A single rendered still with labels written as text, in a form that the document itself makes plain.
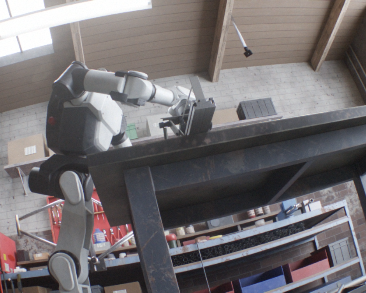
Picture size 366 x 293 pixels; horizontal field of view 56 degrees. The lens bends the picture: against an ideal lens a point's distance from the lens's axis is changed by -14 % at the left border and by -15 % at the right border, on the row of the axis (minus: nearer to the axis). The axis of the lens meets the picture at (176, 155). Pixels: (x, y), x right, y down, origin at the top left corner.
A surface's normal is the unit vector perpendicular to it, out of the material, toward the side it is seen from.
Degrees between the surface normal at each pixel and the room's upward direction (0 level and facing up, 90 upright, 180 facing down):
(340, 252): 90
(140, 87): 117
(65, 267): 90
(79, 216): 111
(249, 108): 90
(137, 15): 174
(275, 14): 174
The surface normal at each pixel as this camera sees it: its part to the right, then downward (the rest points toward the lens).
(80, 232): -0.06, -0.36
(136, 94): 0.08, 0.07
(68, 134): -0.28, -0.19
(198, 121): 0.23, 0.90
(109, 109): 0.95, 0.04
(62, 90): -0.38, 0.72
